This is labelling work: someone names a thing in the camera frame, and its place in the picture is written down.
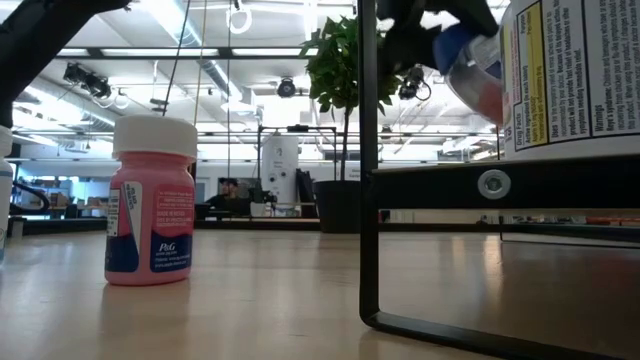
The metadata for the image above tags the person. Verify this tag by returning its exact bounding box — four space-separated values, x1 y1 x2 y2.
207 177 251 217

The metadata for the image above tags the white cylindrical tank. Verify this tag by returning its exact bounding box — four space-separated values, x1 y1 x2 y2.
260 133 300 206

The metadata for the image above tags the clear bottle blue cap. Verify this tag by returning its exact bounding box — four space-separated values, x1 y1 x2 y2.
432 23 505 127

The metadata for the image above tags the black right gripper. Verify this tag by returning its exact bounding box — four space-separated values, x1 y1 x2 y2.
375 0 501 76

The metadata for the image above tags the black metal shelf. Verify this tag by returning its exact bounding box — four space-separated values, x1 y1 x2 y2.
356 0 640 360

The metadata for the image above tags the black hanging cable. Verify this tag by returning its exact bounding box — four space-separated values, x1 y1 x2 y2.
162 0 193 119

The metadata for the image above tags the potted green tree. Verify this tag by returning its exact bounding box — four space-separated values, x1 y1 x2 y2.
299 15 410 234

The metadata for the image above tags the white bottle yellow label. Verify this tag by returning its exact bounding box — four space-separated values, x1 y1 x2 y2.
499 0 640 161

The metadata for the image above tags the pink bottle white cap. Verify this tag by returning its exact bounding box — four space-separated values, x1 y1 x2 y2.
104 114 199 287

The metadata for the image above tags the black curved hose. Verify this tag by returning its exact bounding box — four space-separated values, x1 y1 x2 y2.
9 180 52 216

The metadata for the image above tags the white hanging ring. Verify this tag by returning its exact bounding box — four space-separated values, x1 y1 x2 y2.
227 4 253 35

